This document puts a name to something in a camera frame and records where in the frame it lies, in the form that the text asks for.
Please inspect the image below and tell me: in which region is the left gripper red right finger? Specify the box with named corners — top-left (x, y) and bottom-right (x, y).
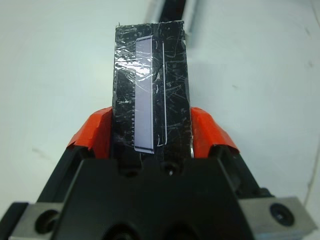
top-left (189, 106), bottom-right (264, 199)

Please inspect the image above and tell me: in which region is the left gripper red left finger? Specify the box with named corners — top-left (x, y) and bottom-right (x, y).
top-left (37, 106), bottom-right (116, 204)

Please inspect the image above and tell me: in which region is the black glossy box lid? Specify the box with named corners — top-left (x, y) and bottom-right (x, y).
top-left (111, 19), bottom-right (195, 164)

